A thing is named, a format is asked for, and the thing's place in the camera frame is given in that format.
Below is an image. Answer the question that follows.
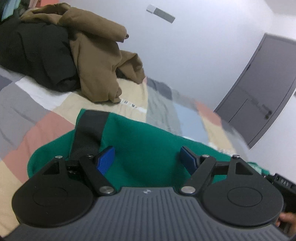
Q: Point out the green hooded sweatshirt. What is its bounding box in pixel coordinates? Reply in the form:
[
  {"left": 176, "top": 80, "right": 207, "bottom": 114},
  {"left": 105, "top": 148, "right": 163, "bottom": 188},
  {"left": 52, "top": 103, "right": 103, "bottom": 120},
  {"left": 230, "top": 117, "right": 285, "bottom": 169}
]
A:
[{"left": 26, "top": 109, "right": 270, "bottom": 188}]

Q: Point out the person right hand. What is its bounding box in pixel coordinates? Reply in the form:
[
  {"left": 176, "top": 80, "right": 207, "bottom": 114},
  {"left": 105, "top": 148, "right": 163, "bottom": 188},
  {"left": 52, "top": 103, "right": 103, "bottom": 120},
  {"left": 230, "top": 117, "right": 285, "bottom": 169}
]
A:
[{"left": 275, "top": 212, "right": 296, "bottom": 235}]

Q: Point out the patchwork bed quilt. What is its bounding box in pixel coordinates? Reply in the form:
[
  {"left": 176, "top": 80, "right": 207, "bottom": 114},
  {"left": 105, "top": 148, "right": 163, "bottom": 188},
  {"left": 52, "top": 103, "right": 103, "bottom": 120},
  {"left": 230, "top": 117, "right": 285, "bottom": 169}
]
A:
[{"left": 1, "top": 68, "right": 248, "bottom": 236}]

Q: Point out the grey door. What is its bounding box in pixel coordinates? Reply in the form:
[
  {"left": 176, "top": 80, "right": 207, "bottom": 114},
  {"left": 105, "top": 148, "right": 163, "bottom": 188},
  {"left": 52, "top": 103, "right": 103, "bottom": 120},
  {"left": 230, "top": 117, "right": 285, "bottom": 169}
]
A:
[{"left": 215, "top": 34, "right": 295, "bottom": 148}]

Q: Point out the brown garment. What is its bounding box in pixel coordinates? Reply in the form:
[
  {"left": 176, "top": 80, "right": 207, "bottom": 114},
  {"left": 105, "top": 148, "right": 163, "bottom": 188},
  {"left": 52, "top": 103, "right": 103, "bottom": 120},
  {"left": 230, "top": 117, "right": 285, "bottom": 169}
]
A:
[{"left": 21, "top": 3, "right": 145, "bottom": 103}]

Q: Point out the black garment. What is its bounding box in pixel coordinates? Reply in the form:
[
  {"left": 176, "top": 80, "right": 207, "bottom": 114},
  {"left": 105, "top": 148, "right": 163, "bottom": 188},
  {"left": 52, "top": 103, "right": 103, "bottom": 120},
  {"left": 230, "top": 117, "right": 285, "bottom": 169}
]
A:
[{"left": 1, "top": 16, "right": 80, "bottom": 92}]

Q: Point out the grey wall switch panel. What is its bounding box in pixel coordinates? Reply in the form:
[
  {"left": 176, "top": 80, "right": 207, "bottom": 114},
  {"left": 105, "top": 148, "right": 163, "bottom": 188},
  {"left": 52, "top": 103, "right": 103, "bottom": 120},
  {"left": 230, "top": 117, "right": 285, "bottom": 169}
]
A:
[{"left": 146, "top": 4, "right": 176, "bottom": 24}]

